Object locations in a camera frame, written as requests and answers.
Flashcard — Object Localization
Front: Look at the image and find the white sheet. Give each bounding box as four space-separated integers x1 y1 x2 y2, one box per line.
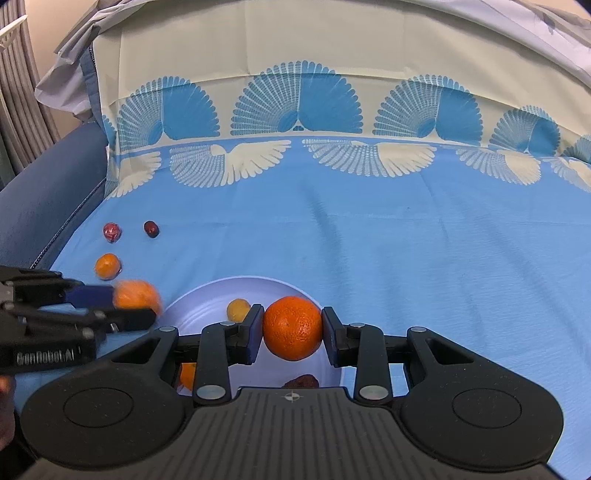
34 0 591 107

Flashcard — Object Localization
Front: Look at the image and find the yellow-green jujube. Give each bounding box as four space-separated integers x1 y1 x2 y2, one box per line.
226 298 252 322

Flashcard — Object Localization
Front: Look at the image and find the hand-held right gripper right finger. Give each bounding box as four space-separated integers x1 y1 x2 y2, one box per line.
322 306 482 407

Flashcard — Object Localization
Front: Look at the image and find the grey curtain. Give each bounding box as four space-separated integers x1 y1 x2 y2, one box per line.
0 0 61 181

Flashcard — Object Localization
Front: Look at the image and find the blue bird-print blanket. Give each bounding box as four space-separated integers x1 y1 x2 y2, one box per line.
14 21 591 480

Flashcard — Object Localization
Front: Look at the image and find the lavender round plate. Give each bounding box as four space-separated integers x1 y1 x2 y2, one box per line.
161 276 345 400

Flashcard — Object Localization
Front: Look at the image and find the bare orange mandarin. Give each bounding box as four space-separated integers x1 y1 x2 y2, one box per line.
262 295 324 361

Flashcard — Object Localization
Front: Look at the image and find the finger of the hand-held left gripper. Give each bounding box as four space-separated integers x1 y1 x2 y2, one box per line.
0 302 158 334
0 265 117 309

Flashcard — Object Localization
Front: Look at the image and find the blue sofa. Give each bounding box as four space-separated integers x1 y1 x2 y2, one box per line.
0 122 109 273

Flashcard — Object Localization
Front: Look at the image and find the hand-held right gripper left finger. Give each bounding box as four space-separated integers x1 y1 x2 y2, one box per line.
112 305 266 407

